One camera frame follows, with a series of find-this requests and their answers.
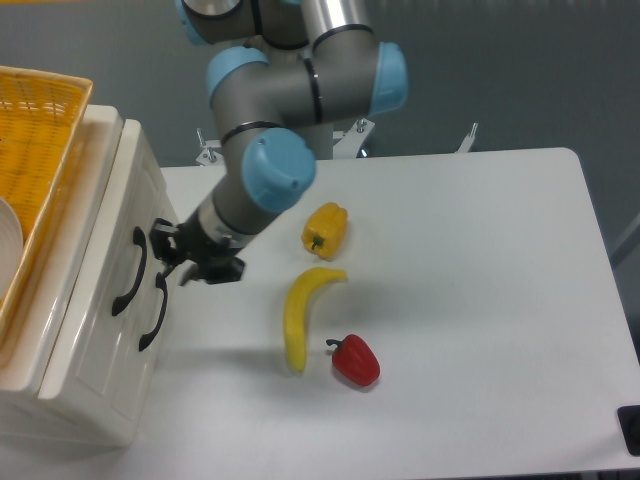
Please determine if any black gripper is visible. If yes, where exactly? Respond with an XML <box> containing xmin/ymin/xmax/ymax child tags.
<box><xmin>149</xmin><ymin>218</ymin><xmax>245</xmax><ymax>286</ymax></box>

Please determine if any white drawer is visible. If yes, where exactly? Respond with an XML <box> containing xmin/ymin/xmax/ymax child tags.
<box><xmin>39</xmin><ymin>120</ymin><xmax>175</xmax><ymax>433</ymax></box>

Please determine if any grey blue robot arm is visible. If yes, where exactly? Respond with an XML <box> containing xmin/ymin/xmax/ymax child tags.
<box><xmin>149</xmin><ymin>1</ymin><xmax>408</xmax><ymax>284</ymax></box>

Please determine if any white drawer cabinet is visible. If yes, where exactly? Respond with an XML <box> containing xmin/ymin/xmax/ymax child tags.
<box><xmin>1</xmin><ymin>105</ymin><xmax>176</xmax><ymax>446</ymax></box>

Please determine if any yellow banana toy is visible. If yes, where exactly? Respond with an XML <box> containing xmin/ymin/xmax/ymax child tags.
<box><xmin>282</xmin><ymin>267</ymin><xmax>347</xmax><ymax>373</ymax></box>

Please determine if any yellow bell pepper toy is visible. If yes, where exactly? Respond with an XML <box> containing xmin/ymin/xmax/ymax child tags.
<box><xmin>301</xmin><ymin>202</ymin><xmax>348</xmax><ymax>260</ymax></box>

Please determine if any white plate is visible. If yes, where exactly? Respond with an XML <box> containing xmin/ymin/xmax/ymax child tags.
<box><xmin>0</xmin><ymin>198</ymin><xmax>24</xmax><ymax>299</ymax></box>

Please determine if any yellow woven basket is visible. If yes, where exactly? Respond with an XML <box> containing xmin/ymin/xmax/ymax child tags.
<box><xmin>1</xmin><ymin>66</ymin><xmax>93</xmax><ymax>366</ymax></box>

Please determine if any red bell pepper toy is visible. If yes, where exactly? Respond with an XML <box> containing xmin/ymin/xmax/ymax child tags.
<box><xmin>325</xmin><ymin>334</ymin><xmax>381</xmax><ymax>387</ymax></box>

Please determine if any black corner device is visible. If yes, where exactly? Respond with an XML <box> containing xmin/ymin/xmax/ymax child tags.
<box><xmin>617</xmin><ymin>405</ymin><xmax>640</xmax><ymax>457</ymax></box>

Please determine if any black lower drawer handle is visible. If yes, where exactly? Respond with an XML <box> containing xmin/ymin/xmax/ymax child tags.
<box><xmin>138</xmin><ymin>273</ymin><xmax>169</xmax><ymax>352</ymax></box>

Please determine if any black drawer handle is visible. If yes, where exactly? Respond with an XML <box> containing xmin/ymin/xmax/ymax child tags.
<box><xmin>138</xmin><ymin>273</ymin><xmax>169</xmax><ymax>352</ymax></box>
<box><xmin>111</xmin><ymin>226</ymin><xmax>148</xmax><ymax>317</ymax></box>

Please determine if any black top drawer handle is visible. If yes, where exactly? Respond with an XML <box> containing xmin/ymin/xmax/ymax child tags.
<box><xmin>111</xmin><ymin>226</ymin><xmax>148</xmax><ymax>317</ymax></box>

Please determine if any white table bracket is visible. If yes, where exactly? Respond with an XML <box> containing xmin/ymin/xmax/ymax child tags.
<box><xmin>456</xmin><ymin>122</ymin><xmax>478</xmax><ymax>154</ymax></box>

